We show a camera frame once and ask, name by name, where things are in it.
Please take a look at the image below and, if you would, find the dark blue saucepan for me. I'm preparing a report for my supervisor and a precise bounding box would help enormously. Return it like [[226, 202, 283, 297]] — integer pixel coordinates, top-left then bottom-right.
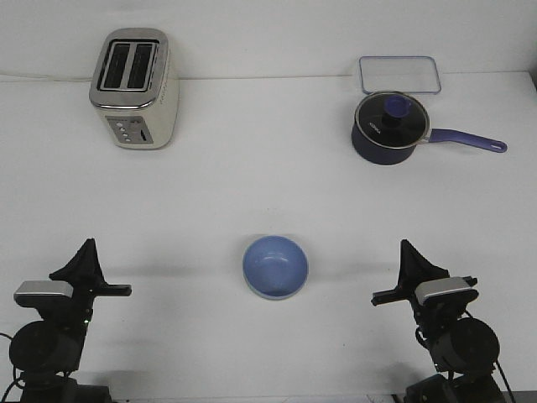
[[351, 114, 508, 165]]

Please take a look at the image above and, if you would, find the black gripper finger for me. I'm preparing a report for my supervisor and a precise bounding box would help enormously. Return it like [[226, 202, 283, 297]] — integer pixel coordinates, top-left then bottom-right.
[[62, 238, 105, 282], [398, 239, 447, 285]]

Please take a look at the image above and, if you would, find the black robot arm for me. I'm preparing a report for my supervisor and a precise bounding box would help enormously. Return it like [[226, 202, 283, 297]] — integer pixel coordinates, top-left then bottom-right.
[[372, 239, 505, 402], [8, 238, 132, 402]]

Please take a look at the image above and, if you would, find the clear container lid blue rim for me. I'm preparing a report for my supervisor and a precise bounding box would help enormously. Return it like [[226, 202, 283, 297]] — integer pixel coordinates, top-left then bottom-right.
[[357, 55, 441, 94]]

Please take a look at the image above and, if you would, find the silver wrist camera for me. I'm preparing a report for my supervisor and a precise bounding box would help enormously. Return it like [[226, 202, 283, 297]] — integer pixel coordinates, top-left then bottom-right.
[[13, 280, 74, 309], [414, 277, 478, 306]]

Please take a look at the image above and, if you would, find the white toaster power cord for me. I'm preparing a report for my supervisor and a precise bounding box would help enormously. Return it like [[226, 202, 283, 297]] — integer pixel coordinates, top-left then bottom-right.
[[0, 72, 94, 83]]

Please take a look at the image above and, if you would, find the glass pot lid blue knob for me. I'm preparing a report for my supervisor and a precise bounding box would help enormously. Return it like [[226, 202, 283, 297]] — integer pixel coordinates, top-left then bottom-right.
[[355, 92, 430, 149]]

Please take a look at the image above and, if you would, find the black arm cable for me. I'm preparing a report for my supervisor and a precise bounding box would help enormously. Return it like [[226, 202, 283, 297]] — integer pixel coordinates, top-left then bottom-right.
[[490, 360, 515, 403], [0, 332, 26, 403]]

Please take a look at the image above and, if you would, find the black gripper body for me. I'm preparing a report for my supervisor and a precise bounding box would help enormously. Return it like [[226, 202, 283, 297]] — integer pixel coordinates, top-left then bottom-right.
[[49, 270, 132, 332], [371, 268, 478, 336]]

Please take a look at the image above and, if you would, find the cream silver toaster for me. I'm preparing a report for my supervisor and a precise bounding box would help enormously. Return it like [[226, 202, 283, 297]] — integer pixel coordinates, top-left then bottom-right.
[[89, 28, 180, 149]]

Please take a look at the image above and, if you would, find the blue bowl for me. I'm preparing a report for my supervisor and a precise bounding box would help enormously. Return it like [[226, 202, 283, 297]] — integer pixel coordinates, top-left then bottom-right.
[[242, 235, 309, 301]]

